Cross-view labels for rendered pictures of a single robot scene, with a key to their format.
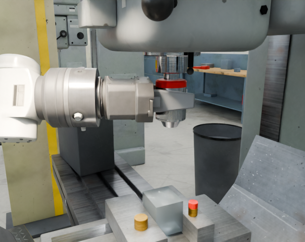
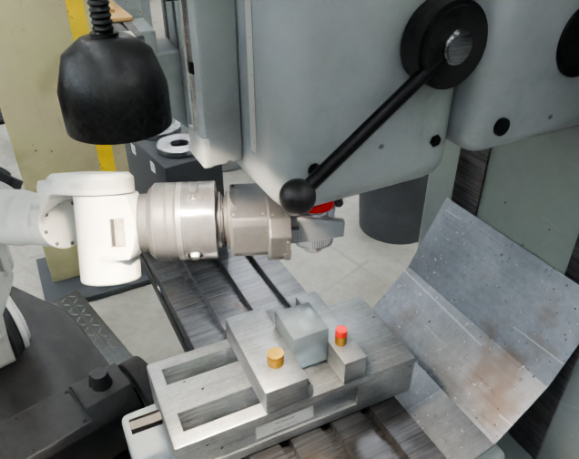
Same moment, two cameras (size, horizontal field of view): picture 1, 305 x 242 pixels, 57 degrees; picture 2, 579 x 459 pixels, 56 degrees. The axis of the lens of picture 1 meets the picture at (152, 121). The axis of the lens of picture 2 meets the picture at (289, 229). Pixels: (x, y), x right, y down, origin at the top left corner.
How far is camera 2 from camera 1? 28 cm
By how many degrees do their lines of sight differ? 19
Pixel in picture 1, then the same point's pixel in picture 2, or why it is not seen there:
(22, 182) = not seen: hidden behind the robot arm
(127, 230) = (259, 368)
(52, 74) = (158, 204)
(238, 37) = (399, 178)
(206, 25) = (358, 179)
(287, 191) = (476, 290)
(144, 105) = (279, 247)
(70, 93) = (185, 231)
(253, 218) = (428, 321)
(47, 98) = (156, 239)
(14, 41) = not seen: outside the picture
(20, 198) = not seen: hidden behind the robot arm
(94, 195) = (202, 285)
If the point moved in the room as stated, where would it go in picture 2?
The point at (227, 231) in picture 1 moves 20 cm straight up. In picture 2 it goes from (384, 357) to (400, 240)
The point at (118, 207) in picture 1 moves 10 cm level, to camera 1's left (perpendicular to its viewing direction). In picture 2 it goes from (244, 331) to (172, 331)
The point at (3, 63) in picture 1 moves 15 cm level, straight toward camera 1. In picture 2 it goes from (91, 189) to (128, 267)
